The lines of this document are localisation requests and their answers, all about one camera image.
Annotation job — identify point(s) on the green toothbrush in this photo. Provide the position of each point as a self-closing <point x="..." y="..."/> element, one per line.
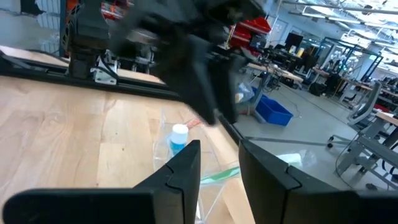
<point x="222" y="175"/>

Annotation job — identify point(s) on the blue plastic bin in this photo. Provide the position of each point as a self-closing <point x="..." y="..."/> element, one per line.
<point x="273" y="111"/>

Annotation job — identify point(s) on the red shelving unit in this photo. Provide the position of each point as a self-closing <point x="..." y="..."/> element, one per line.
<point x="248" y="29"/>

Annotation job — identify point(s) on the long wooden desk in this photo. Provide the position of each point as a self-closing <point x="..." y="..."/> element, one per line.
<point x="276" y="73"/>

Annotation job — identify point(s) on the grey metal table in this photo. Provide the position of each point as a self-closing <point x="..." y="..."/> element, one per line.
<point x="370" y="152"/>

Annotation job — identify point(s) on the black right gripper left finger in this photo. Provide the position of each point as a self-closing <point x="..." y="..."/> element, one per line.
<point x="168" y="199"/>

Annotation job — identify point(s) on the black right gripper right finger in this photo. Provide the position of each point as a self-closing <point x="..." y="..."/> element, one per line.
<point x="280" y="196"/>

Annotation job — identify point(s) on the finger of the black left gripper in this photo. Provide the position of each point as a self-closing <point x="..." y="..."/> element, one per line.
<point x="225" y="90"/>
<point x="192" y="87"/>

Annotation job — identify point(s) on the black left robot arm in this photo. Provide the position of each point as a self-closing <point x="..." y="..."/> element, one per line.
<point x="88" y="34"/>

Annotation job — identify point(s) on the silver angle bracket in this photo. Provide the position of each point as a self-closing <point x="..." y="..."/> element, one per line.
<point x="104" y="73"/>

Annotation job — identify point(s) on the black monitor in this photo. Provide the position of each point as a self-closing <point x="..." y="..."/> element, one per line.
<point x="293" y="40"/>

